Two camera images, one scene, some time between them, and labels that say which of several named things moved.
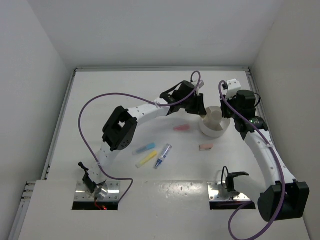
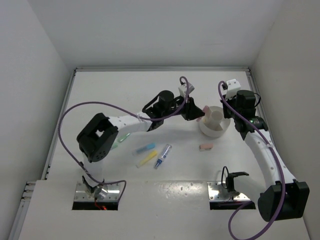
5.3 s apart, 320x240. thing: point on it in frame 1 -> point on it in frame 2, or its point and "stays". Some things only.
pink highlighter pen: (182, 127) -> (207, 110)
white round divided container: (213, 125) stays
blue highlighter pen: (149, 146) stays
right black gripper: (225, 114) stays
